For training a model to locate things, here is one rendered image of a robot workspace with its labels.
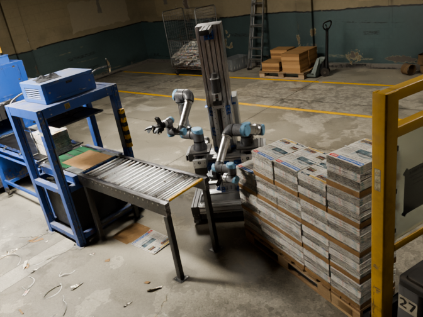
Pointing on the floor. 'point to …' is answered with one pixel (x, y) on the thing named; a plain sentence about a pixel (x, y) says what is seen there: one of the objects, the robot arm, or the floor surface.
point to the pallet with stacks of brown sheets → (289, 62)
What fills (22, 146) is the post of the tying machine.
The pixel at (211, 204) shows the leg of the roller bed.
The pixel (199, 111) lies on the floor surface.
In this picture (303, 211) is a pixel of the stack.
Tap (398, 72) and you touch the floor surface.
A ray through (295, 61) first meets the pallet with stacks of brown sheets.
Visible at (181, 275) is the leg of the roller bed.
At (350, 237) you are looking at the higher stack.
